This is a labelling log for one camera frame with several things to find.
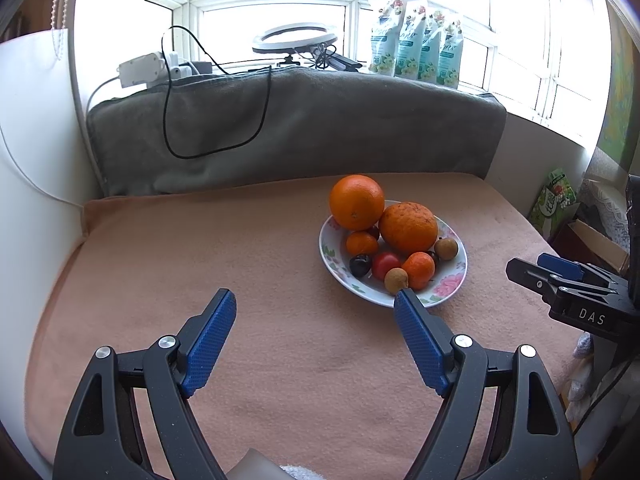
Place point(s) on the teal floral refill pouch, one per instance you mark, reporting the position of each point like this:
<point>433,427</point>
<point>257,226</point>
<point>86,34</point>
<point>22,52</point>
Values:
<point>431,47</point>
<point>384,35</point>
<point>450,52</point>
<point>411,40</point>

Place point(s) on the grey blanket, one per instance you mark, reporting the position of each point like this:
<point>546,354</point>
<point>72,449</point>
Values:
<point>325,125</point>

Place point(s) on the cardboard box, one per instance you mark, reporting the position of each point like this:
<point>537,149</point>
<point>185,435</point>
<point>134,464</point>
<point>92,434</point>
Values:
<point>595,245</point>

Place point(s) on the black charger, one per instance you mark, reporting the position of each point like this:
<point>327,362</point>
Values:
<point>202,67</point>

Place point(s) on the bumpy large orange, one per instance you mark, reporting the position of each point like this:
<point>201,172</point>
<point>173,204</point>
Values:
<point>408,226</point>

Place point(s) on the white plug adapter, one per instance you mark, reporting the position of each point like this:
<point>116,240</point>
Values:
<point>179,66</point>

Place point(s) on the small tangerine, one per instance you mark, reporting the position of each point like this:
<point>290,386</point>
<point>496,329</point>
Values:
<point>418,270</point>
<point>361,243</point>

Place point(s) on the white power strip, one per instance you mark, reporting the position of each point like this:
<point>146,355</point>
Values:
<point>142,69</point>

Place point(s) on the white floral plate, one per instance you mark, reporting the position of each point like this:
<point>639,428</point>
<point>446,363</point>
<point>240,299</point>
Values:
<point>440,285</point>

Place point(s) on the small red cherry tomato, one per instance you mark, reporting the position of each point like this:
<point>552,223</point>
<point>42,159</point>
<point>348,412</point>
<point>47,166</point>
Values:
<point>373,232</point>

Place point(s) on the black folded tripod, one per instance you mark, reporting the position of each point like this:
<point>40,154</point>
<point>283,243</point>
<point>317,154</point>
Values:
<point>345,62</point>

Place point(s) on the smooth large orange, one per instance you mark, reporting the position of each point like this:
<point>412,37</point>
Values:
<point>357,202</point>

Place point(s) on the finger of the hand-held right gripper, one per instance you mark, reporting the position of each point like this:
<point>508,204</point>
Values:
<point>530,272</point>
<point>560,264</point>

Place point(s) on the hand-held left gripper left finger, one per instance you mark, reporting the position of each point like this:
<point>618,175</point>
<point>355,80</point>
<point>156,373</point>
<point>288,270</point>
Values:
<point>210,342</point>

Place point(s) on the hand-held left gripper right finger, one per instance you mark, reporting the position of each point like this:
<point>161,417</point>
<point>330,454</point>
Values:
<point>417,340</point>

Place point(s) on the green packet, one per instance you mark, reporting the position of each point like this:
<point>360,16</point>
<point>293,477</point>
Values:
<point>555,202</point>

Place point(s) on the large red cherry tomato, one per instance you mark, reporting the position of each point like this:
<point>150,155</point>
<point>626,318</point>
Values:
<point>385,265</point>

